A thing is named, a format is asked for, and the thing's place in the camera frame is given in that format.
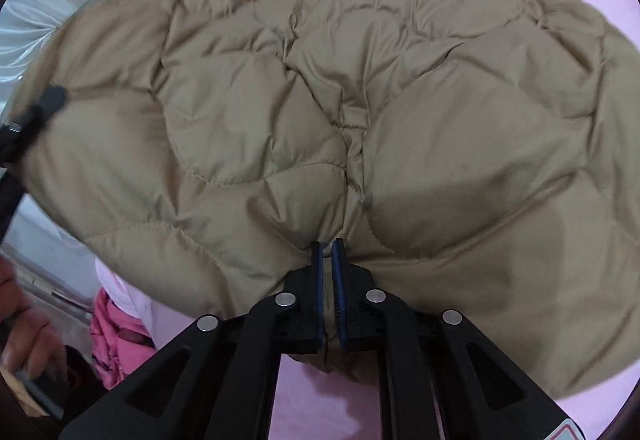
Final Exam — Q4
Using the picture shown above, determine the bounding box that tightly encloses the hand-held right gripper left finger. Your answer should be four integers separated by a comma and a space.
59, 241, 326, 440

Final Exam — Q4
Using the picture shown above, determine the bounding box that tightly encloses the person's left hand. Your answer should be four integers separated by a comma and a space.
0, 254, 69, 403

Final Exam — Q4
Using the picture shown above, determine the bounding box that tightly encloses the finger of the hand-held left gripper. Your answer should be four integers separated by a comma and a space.
0, 84, 69, 169

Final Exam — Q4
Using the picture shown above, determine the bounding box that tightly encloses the olive quilted jacket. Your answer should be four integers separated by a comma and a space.
10, 0, 640, 398

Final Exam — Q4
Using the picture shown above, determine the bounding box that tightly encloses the dark pink cloth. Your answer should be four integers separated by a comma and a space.
90, 287, 157, 392

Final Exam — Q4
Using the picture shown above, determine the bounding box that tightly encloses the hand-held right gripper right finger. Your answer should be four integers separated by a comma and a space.
331, 239, 573, 440

